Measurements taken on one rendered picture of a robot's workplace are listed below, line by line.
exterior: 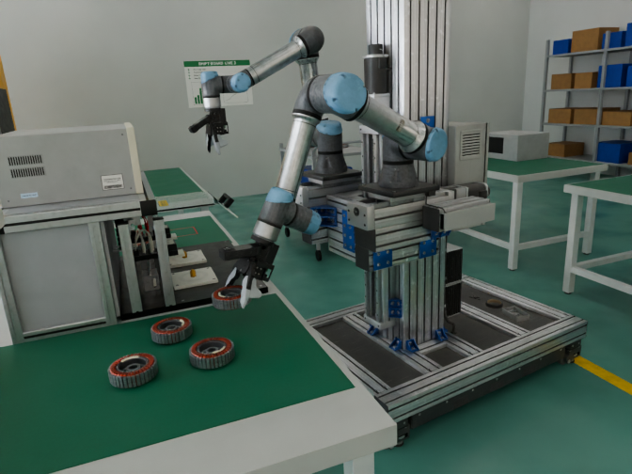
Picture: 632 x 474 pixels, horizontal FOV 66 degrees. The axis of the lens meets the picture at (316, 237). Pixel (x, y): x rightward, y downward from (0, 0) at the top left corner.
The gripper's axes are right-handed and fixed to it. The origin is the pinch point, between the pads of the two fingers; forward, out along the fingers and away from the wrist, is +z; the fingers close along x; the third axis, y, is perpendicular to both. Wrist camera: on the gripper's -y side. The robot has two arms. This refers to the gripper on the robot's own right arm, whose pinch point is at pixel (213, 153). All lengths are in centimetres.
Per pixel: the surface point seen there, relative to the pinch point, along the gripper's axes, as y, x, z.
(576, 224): 226, -32, 66
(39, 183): -70, -52, -3
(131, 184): -45, -56, 1
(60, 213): -66, -67, 4
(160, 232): -41, -68, 14
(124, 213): -50, -69, 6
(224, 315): -28, -82, 40
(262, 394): -35, -126, 40
